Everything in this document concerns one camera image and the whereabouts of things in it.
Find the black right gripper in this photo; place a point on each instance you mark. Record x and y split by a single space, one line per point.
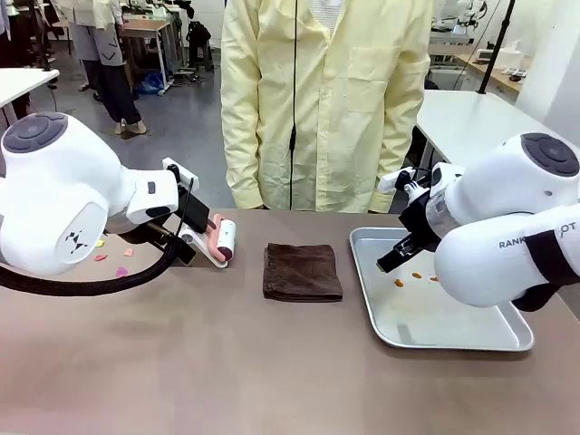
421 217

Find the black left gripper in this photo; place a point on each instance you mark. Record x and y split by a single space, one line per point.
196 213

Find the pink lint roller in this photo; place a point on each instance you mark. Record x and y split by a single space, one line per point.
224 238

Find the dark brown cloth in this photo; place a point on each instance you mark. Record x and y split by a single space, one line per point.
301 274

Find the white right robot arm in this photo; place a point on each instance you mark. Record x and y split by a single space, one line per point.
498 226

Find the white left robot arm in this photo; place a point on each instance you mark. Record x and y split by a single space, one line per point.
54 181

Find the white folding stand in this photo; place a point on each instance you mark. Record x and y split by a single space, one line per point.
199 242

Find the silver metal tray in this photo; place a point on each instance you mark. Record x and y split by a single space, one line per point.
408 317

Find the magenta paper scrap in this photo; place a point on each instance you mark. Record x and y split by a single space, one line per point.
121 272

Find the red paper scrap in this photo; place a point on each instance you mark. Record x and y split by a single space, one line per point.
100 258

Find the blue plastic bag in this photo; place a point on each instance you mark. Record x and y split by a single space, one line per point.
150 84

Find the large white table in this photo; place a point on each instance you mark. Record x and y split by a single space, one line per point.
476 122

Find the person in yellow shirt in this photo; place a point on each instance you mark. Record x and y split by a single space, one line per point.
326 113

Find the person in grey apron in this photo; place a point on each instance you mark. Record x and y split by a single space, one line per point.
109 59

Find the wooden background desk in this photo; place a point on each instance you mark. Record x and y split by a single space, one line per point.
149 31

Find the wooden workbench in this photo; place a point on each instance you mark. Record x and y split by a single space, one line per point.
494 72

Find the small white table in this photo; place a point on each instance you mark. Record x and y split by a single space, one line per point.
22 84

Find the white tissue box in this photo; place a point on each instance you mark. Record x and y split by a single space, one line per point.
513 55

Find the black tripod pole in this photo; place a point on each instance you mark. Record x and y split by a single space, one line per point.
496 45

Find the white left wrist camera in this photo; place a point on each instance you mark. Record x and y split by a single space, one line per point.
177 168

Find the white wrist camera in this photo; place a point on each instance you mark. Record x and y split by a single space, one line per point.
177 168
393 180

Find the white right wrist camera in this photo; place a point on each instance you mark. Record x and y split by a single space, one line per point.
393 180

